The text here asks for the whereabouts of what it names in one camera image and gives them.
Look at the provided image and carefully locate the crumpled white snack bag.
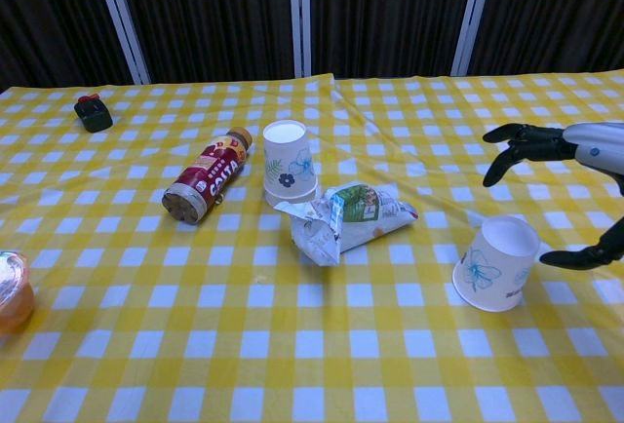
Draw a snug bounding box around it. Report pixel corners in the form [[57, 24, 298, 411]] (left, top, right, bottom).
[[273, 182, 419, 268]]

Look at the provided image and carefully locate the yellow white checked tablecloth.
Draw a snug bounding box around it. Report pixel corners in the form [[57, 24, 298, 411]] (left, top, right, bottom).
[[0, 71, 624, 423]]

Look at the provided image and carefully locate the red Costa coffee bottle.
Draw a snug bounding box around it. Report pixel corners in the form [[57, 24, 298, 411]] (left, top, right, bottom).
[[162, 126, 254, 225]]

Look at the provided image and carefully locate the white floral paper cup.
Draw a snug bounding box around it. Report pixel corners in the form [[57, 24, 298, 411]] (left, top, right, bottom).
[[262, 120, 321, 203], [451, 214, 541, 313]]

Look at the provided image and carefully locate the white screen frame post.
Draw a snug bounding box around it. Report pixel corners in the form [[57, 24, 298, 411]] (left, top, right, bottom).
[[90, 0, 151, 86], [450, 0, 498, 78], [289, 0, 313, 78]]

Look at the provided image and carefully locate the black soy sauce bottle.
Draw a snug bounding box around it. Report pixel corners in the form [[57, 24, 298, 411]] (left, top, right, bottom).
[[73, 94, 114, 134]]

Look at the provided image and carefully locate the black pleated screen panel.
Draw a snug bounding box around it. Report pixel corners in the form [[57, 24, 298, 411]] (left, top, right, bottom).
[[112, 0, 296, 85], [468, 0, 624, 76], [309, 0, 478, 80], [0, 0, 134, 96]]

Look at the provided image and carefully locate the orange jelly cup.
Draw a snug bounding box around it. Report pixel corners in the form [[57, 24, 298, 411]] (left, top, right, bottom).
[[0, 250, 36, 337]]

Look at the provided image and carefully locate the white paper cup line-marked base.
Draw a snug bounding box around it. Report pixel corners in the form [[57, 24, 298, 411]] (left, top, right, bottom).
[[265, 189, 319, 207]]

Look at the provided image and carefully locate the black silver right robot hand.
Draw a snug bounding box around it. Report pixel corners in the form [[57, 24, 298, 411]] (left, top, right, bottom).
[[482, 122, 624, 271]]

